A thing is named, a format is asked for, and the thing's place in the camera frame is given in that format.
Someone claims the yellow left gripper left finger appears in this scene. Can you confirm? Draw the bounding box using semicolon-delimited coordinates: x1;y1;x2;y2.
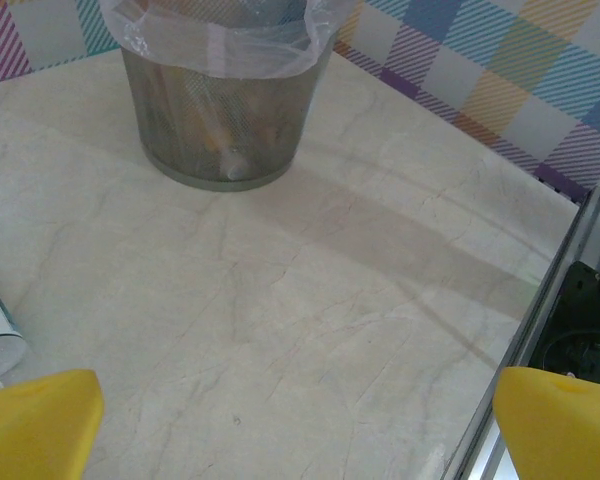
0;368;105;480

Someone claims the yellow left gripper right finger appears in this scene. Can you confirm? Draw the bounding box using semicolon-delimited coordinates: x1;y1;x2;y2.
494;365;600;480

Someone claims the grey metal mesh bin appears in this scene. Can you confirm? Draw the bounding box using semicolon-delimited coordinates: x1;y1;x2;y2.
121;0;334;193

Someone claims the clear plastic bin liner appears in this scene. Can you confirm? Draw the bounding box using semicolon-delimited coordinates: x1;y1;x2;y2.
99;0;356;81

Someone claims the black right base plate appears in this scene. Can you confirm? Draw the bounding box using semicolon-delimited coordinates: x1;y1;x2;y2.
527;234;600;389

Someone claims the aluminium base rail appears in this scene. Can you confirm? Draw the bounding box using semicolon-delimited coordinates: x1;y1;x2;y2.
442;187;600;480

